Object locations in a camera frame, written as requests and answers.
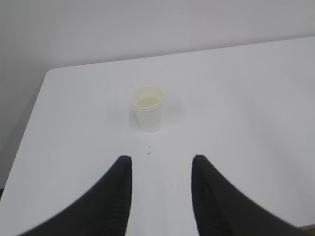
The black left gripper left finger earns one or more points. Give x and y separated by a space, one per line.
102 211

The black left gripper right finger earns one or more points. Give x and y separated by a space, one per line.
220 209

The white paper cup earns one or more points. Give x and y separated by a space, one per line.
147 105

